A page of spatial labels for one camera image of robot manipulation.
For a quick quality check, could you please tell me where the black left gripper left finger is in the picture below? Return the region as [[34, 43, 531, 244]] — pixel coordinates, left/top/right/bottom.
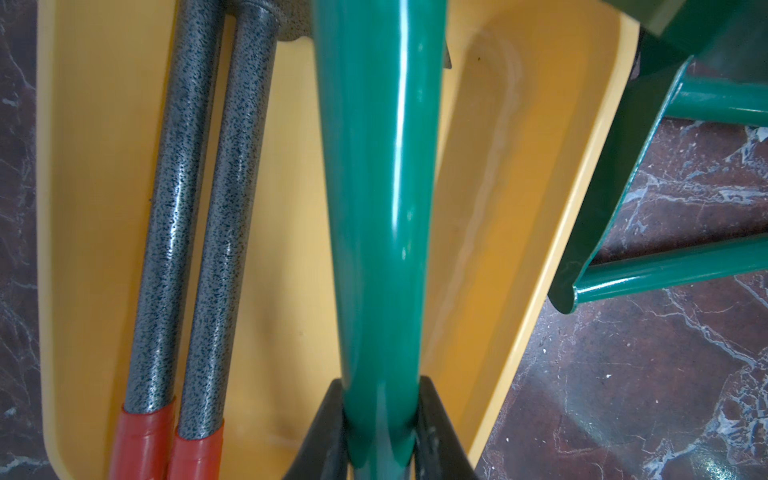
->
[[283, 379, 348, 480]]

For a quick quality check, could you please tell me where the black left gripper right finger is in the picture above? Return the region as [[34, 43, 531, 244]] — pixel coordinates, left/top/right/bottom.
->
[[414, 376, 477, 480]]

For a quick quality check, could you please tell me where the yellow plastic storage box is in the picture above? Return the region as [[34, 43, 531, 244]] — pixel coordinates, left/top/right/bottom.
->
[[37, 1, 638, 479]]

